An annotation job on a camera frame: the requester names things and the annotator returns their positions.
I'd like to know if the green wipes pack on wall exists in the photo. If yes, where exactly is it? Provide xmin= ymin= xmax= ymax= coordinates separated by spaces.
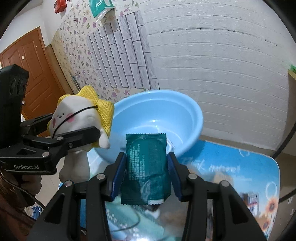
xmin=89 ymin=0 xmax=114 ymax=20

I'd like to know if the white plush with yellow hood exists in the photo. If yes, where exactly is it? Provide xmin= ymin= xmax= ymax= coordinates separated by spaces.
xmin=47 ymin=85 xmax=114 ymax=183

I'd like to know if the dark green snack packet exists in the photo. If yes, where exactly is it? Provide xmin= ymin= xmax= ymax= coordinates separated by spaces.
xmin=121 ymin=133 xmax=171 ymax=205

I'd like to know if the brown wooden door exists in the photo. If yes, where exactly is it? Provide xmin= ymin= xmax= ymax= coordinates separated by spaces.
xmin=1 ymin=28 xmax=65 ymax=119

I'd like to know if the person left hand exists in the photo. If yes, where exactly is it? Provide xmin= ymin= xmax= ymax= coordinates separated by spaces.
xmin=2 ymin=170 xmax=42 ymax=195

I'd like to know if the green small box on desk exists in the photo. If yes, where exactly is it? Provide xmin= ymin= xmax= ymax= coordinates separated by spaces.
xmin=290 ymin=65 xmax=296 ymax=73

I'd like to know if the red box on wall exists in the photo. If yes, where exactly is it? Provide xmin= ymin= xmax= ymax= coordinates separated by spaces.
xmin=54 ymin=0 xmax=67 ymax=14

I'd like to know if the wooden side desk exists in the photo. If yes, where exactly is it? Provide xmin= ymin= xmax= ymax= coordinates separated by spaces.
xmin=288 ymin=70 xmax=296 ymax=88

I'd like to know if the clear floss pick box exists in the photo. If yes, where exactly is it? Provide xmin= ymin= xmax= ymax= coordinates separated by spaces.
xmin=240 ymin=193 xmax=259 ymax=216

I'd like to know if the black cable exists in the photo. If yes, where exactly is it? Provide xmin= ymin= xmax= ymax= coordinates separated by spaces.
xmin=0 ymin=171 xmax=47 ymax=209

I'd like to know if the blue plastic basin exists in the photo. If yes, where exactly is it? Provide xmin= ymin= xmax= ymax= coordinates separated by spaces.
xmin=95 ymin=90 xmax=204 ymax=163

